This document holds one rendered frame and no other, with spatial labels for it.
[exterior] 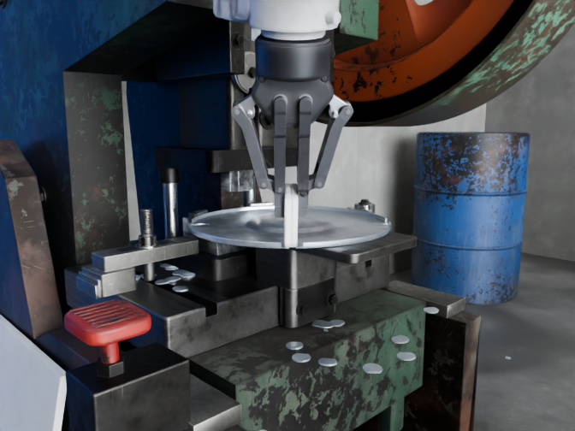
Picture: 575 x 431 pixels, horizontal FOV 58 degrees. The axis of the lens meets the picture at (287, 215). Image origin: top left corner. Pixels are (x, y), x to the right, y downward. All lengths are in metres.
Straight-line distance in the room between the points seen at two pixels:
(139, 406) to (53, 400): 0.33
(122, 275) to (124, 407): 0.26
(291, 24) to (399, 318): 0.49
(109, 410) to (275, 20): 0.37
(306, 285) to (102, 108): 0.44
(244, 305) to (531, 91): 3.57
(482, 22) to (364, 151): 2.07
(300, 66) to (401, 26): 0.59
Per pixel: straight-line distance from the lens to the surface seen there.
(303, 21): 0.50
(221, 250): 0.78
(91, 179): 0.91
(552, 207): 4.08
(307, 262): 0.72
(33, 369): 0.90
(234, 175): 0.82
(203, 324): 0.66
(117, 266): 0.73
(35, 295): 0.95
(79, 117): 0.90
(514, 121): 4.14
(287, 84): 0.54
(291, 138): 0.77
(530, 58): 1.02
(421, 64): 1.01
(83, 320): 0.49
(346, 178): 2.87
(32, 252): 0.95
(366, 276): 0.89
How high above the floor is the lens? 0.93
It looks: 10 degrees down
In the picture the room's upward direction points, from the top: straight up
